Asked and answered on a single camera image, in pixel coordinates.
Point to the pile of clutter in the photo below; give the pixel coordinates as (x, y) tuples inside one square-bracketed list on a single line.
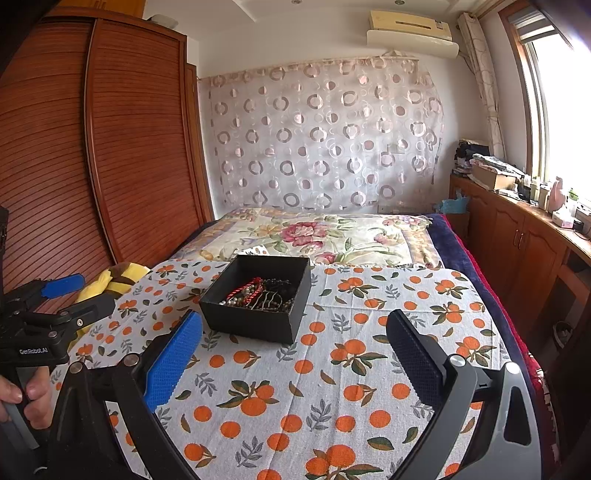
[(468, 154)]

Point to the yellow plush toy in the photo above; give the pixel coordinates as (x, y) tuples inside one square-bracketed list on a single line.
[(111, 281)]

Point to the long wooden cabinet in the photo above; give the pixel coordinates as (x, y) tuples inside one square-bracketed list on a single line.
[(517, 240)]

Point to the pink figurine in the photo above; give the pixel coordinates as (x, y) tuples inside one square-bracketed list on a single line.
[(556, 196)]

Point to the wooden slatted wardrobe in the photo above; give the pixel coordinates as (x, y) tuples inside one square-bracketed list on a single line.
[(115, 138)]

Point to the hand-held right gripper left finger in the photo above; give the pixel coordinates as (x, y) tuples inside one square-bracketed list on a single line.
[(171, 364)]

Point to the red blanket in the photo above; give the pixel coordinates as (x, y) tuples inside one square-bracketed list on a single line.
[(540, 383)]

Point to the blue plastic bag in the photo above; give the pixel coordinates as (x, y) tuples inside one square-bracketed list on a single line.
[(455, 204)]

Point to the circle pattern sheer curtain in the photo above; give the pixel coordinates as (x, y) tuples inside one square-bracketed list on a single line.
[(323, 138)]

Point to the window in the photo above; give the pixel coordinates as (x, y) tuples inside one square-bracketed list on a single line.
[(558, 115)]

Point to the cardboard box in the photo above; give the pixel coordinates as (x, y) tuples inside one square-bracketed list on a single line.
[(491, 177)]

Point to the floral quilt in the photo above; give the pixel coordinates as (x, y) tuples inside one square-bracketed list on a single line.
[(304, 235)]

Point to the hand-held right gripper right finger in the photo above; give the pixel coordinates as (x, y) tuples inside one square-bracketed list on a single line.
[(415, 360)]

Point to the tissue box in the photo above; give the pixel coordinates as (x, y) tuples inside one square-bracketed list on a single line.
[(563, 217)]

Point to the orange print tablecloth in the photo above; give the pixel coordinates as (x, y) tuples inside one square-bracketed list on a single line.
[(295, 383)]

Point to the dark blue blanket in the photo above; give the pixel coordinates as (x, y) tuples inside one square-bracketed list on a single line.
[(466, 258)]

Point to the black jewelry box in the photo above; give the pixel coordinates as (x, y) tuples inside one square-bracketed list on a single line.
[(251, 323)]

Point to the person's left hand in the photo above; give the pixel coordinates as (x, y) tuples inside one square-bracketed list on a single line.
[(32, 392)]

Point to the beige window curtain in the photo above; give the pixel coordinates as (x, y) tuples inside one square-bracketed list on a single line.
[(485, 92)]

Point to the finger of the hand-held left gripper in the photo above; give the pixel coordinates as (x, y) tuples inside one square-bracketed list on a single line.
[(62, 286), (90, 309)]

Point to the wall air conditioner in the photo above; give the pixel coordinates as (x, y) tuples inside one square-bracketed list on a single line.
[(411, 27)]

